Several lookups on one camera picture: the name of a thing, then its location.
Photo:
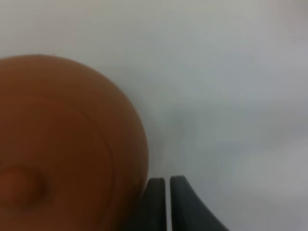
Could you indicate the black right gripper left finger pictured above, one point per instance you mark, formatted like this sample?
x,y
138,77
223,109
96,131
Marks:
x,y
149,214

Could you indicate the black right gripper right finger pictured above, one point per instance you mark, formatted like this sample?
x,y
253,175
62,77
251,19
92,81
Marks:
x,y
188,212

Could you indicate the brown clay teapot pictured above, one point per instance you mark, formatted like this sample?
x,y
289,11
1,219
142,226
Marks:
x,y
73,150

